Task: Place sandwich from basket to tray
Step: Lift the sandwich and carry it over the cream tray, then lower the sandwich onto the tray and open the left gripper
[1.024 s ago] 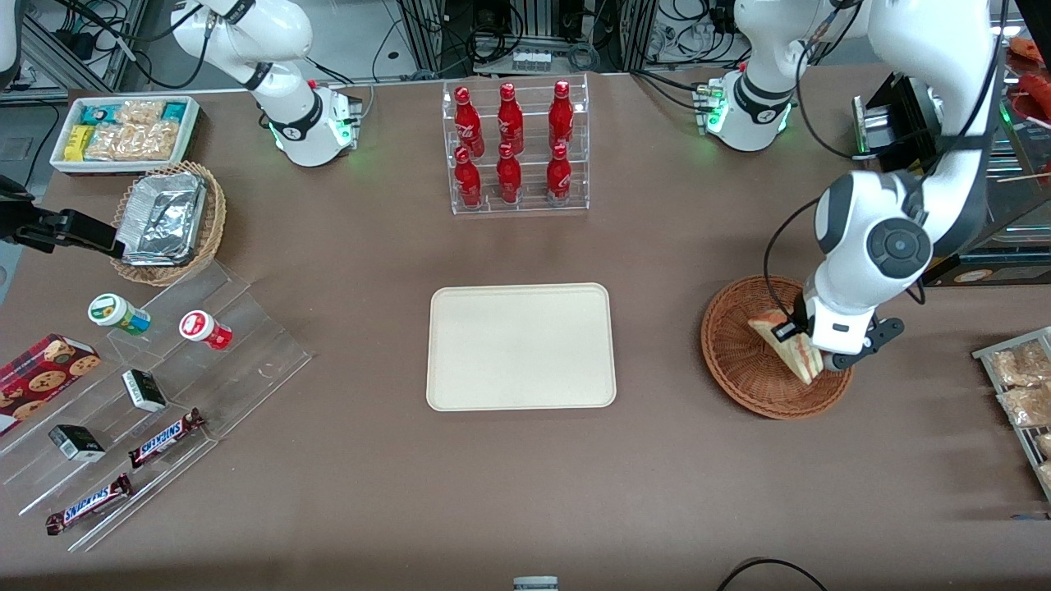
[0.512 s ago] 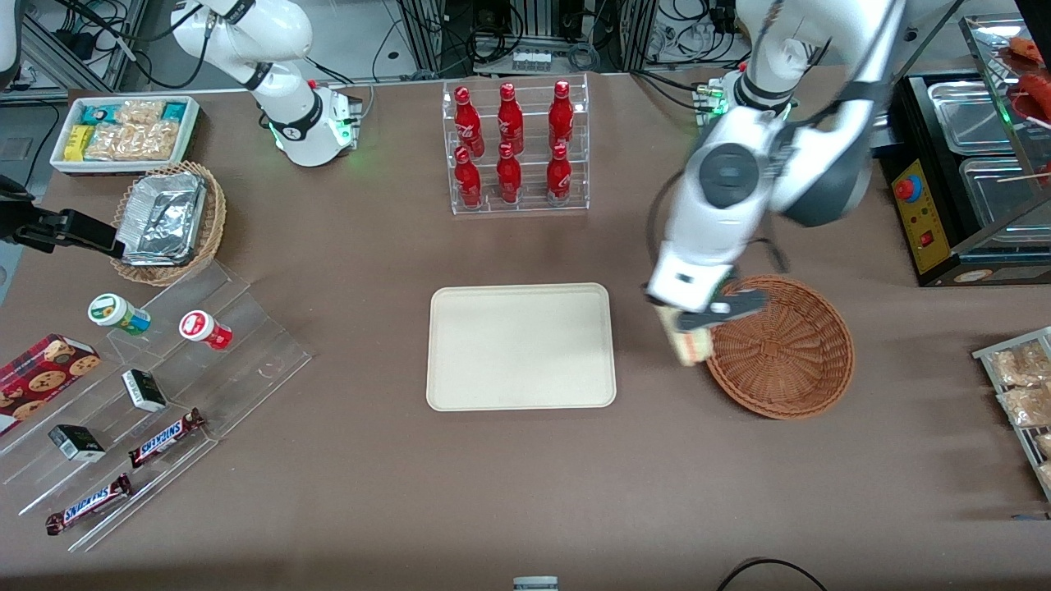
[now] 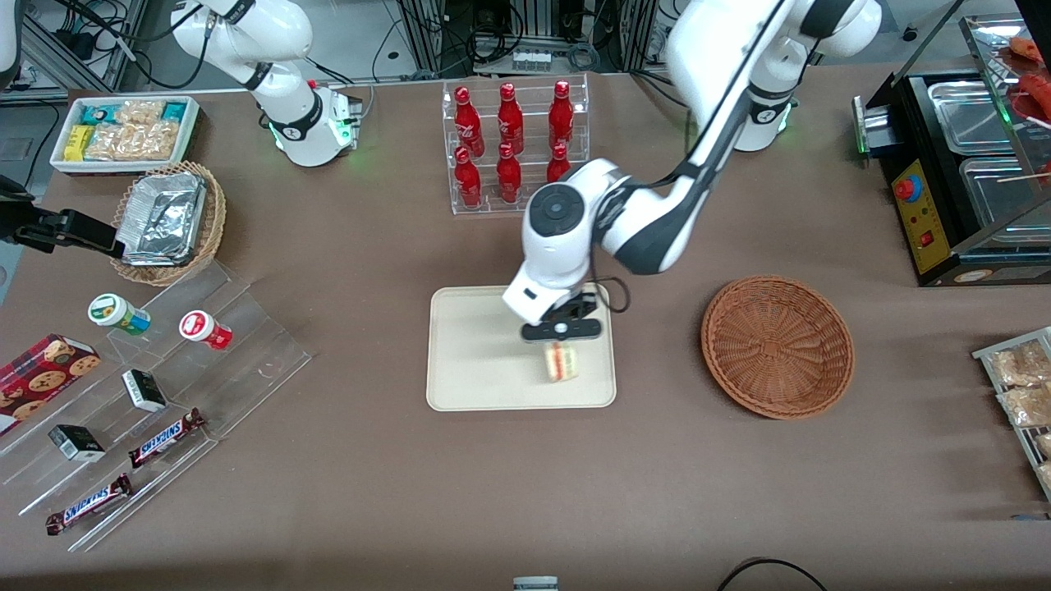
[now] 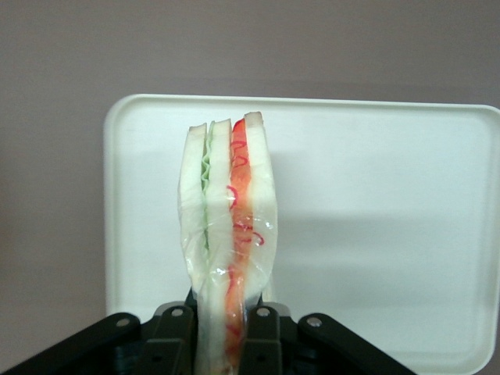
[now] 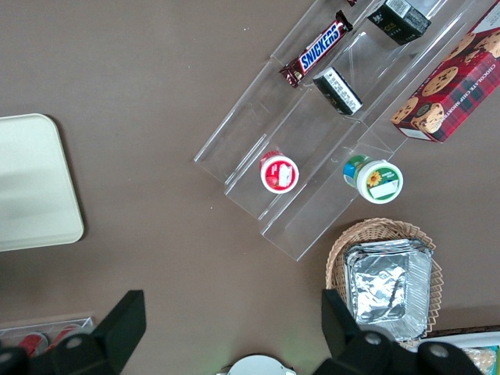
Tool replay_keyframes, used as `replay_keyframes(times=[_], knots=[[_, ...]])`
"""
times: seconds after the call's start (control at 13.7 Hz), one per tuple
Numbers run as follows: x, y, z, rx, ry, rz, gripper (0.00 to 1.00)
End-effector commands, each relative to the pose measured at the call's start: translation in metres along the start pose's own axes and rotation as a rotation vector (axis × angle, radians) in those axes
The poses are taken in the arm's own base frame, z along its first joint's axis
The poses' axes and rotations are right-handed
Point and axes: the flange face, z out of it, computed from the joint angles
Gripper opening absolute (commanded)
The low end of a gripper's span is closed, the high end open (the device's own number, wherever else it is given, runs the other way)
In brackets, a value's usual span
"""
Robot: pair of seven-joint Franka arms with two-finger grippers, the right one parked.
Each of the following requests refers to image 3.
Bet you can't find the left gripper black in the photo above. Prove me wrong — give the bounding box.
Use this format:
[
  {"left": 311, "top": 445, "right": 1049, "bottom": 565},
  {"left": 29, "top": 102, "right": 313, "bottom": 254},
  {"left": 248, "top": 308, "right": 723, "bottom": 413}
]
[{"left": 544, "top": 291, "right": 600, "bottom": 326}]

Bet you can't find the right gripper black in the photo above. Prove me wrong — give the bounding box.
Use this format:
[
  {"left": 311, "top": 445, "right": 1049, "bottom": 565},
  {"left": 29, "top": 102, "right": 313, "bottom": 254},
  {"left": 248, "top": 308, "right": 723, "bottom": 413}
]
[{"left": 0, "top": 197, "right": 117, "bottom": 253}]

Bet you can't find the sandwich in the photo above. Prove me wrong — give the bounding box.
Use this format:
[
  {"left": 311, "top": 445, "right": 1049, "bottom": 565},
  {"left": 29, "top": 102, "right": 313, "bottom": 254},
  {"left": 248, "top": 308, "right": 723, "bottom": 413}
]
[{"left": 541, "top": 342, "right": 581, "bottom": 384}]

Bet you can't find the cream rectangular plastic tray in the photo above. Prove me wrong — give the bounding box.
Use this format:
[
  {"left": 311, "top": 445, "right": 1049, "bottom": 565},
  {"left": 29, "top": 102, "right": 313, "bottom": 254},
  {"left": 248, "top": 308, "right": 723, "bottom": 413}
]
[{"left": 426, "top": 286, "right": 617, "bottom": 412}]

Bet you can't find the light woven wicker basket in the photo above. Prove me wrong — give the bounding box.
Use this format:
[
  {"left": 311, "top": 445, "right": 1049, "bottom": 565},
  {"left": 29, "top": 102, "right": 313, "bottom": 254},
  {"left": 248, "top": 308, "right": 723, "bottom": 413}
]
[{"left": 110, "top": 160, "right": 228, "bottom": 287}]

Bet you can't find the brown woven wicker basket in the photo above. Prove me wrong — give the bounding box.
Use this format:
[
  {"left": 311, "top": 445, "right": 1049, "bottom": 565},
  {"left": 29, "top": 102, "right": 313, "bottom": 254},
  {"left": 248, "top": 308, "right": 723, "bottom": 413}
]
[{"left": 700, "top": 274, "right": 856, "bottom": 421}]

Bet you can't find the stack of foil trays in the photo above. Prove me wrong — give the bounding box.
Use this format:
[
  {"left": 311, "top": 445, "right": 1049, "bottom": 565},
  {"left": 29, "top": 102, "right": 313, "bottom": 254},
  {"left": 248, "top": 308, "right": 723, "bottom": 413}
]
[{"left": 114, "top": 171, "right": 209, "bottom": 268}]

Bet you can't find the green lidded yogurt cup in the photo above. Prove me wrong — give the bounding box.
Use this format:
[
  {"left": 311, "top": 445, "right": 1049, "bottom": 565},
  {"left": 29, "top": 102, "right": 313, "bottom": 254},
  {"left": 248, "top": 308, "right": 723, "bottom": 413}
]
[{"left": 87, "top": 292, "right": 153, "bottom": 337}]

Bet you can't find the yellow snack pack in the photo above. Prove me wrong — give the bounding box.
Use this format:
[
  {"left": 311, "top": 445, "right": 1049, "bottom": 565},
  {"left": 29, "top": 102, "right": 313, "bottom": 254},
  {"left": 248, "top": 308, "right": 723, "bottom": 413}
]
[{"left": 63, "top": 124, "right": 96, "bottom": 163}]

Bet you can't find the large clear cookie snack pack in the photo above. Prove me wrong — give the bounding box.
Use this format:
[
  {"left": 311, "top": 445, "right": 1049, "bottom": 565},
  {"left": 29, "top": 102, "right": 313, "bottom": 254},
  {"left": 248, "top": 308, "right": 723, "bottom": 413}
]
[{"left": 85, "top": 121, "right": 184, "bottom": 163}]

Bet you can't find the clear acrylic bottle rack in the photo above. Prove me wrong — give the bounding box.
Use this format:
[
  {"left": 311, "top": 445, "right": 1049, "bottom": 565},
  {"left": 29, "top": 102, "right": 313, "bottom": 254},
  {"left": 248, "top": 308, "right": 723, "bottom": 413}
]
[{"left": 440, "top": 73, "right": 591, "bottom": 217}]

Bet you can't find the small clear cookie snack pack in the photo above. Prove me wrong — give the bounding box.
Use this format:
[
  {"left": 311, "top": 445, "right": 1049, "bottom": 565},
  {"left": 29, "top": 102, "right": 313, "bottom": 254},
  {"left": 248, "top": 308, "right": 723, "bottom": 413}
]
[{"left": 115, "top": 99, "right": 166, "bottom": 126}]

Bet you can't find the red lidded yogurt cup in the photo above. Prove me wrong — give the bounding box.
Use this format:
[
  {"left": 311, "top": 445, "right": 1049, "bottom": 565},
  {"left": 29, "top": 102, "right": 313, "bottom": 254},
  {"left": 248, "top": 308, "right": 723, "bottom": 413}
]
[{"left": 178, "top": 309, "right": 234, "bottom": 351}]

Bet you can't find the white plastic snack bin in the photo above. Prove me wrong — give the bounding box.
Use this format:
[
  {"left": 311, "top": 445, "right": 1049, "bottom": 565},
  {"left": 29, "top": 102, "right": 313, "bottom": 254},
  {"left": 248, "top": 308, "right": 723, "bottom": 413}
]
[{"left": 49, "top": 94, "right": 201, "bottom": 176}]

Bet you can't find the red tartan cookie box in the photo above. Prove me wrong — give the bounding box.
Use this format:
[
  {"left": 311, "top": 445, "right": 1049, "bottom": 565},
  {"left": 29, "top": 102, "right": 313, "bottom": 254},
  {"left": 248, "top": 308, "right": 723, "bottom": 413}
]
[{"left": 0, "top": 333, "right": 102, "bottom": 437}]

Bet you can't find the small black carton box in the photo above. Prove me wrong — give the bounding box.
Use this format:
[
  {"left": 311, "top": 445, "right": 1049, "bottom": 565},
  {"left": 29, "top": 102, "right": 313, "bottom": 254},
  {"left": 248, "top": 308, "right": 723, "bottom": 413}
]
[
  {"left": 48, "top": 424, "right": 108, "bottom": 463},
  {"left": 121, "top": 369, "right": 168, "bottom": 414}
]

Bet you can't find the clear acrylic stepped shelf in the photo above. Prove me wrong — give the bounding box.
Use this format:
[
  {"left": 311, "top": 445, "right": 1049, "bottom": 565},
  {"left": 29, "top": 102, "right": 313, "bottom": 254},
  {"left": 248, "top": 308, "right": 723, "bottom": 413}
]
[{"left": 0, "top": 258, "right": 314, "bottom": 553}]

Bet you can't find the Snickers chocolate bar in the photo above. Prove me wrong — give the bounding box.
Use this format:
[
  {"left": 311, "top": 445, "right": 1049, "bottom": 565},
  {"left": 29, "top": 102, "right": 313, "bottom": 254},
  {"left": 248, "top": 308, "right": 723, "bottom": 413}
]
[
  {"left": 128, "top": 408, "right": 207, "bottom": 470},
  {"left": 44, "top": 474, "right": 135, "bottom": 537}
]

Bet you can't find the black hot food warmer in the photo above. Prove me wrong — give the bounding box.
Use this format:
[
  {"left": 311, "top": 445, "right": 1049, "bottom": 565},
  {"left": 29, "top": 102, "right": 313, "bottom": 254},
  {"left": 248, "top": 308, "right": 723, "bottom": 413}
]
[{"left": 851, "top": 11, "right": 1051, "bottom": 289}]

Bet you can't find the steel food pan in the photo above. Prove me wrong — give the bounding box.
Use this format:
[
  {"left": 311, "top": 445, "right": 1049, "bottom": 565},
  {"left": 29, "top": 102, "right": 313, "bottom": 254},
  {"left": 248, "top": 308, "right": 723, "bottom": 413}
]
[
  {"left": 927, "top": 80, "right": 1017, "bottom": 158},
  {"left": 958, "top": 156, "right": 1051, "bottom": 249}
]

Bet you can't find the red sausage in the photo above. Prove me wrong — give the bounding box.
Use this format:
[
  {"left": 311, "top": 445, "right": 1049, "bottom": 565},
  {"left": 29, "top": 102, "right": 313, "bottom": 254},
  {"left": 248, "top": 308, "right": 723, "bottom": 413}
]
[
  {"left": 1017, "top": 72, "right": 1051, "bottom": 126},
  {"left": 1008, "top": 35, "right": 1051, "bottom": 65}
]

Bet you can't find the dark round-ended wrist camera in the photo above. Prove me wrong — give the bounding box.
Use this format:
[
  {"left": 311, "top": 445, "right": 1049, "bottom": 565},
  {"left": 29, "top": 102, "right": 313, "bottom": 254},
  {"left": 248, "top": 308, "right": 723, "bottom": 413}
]
[{"left": 521, "top": 319, "right": 606, "bottom": 343}]

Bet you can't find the aluminium frame rack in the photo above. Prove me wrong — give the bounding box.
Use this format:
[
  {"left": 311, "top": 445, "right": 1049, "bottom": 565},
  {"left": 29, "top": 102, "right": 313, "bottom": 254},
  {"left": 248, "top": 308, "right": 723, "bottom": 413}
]
[{"left": 20, "top": 0, "right": 150, "bottom": 101}]

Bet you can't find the black floor cable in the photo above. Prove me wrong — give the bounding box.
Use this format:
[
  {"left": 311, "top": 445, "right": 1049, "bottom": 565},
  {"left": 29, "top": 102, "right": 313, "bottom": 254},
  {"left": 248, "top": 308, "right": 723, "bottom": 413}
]
[{"left": 716, "top": 557, "right": 828, "bottom": 591}]

